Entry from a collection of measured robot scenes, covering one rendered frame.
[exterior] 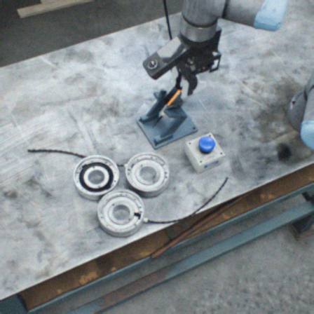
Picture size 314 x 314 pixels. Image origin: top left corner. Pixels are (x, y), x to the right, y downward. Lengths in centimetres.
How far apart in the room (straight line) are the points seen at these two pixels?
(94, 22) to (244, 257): 139
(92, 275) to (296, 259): 96
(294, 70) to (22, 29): 157
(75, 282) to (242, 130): 59
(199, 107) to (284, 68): 29
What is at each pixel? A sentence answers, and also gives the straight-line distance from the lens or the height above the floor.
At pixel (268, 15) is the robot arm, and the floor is 123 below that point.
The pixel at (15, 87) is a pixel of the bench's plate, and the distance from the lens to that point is 141.
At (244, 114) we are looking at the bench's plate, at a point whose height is 80.
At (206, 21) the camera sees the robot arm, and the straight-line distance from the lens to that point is 102.
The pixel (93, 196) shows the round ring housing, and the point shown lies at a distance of 117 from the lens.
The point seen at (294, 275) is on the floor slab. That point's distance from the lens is 208.
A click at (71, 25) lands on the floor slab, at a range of 268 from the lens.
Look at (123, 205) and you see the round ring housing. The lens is 117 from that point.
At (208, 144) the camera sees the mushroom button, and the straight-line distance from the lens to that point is 120.
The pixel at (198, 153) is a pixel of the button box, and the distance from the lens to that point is 122.
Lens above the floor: 188
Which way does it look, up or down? 59 degrees down
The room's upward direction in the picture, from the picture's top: 6 degrees clockwise
